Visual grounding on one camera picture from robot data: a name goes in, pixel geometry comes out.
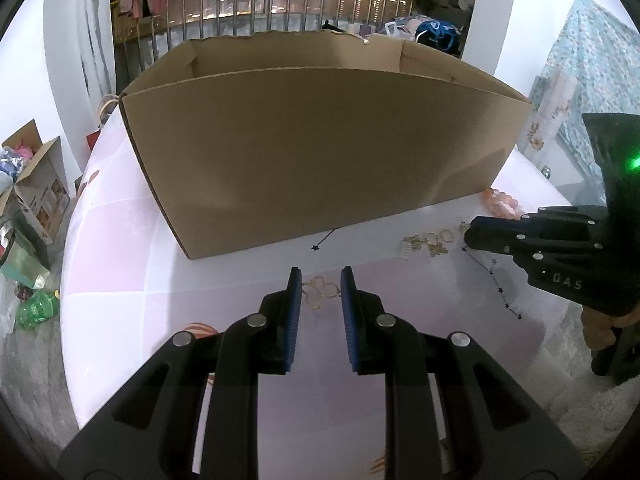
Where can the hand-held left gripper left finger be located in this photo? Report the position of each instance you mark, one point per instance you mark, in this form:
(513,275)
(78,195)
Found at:
(294,320)

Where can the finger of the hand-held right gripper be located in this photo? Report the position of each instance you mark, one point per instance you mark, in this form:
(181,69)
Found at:
(550,225)
(565,270)

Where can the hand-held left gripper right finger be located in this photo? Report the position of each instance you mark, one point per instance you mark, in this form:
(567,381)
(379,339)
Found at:
(348,320)

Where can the small gold charm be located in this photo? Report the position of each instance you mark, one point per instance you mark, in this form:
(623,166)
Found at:
(437,249)

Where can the large brown cardboard box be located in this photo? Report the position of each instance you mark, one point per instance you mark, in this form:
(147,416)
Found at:
(310,160)

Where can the person's right hand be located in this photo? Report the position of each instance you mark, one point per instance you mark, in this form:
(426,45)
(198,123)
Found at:
(600,330)

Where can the white floral panel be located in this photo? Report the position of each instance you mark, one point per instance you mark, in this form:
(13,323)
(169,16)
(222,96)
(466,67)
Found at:
(550,115)

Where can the blue floral cloth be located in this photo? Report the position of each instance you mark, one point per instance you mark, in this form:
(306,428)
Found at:
(595,60)

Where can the white fleece fabric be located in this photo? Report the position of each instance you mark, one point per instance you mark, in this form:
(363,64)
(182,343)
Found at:
(595,410)

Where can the wheelchair with blue cloth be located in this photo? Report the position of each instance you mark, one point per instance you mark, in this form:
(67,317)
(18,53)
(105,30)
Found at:
(435,32)

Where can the white knotted plastic bag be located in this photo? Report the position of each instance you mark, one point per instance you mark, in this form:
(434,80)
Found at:
(400,29)

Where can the green plastic bottle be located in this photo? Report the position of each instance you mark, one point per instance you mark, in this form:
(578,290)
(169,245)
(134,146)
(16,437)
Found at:
(35,310)

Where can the red gift bag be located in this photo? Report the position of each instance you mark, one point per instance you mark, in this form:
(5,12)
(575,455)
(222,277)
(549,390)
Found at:
(92,139)

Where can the green gift bag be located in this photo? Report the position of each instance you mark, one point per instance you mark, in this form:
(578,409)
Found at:
(25,265)

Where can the open printed cardboard box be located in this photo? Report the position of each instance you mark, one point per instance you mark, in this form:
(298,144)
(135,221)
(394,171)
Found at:
(47,195)

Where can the metal balcony railing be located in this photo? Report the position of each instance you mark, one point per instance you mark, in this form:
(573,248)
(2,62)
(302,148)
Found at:
(300,5)

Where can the pink bundle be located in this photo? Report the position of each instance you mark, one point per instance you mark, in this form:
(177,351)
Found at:
(22,150)

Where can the blue bundle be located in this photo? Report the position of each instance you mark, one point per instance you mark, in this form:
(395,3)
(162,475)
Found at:
(10,166)

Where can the white curtain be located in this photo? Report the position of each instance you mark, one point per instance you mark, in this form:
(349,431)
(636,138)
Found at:
(95,35)

